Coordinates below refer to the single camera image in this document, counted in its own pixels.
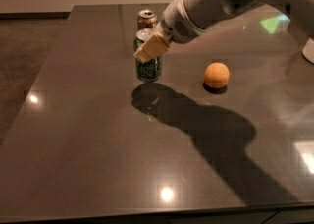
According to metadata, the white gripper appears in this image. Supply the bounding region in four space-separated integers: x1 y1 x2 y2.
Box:
134 0 205 63

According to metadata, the green soda can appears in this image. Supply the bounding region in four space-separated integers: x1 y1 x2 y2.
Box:
133 28 162 83

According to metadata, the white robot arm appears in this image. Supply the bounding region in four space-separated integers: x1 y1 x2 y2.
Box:
134 0 314 62

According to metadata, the orange-brown soda can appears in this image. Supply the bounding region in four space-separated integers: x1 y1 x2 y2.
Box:
137 9 158 30

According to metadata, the orange ball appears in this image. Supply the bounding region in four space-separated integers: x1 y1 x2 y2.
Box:
204 63 230 89

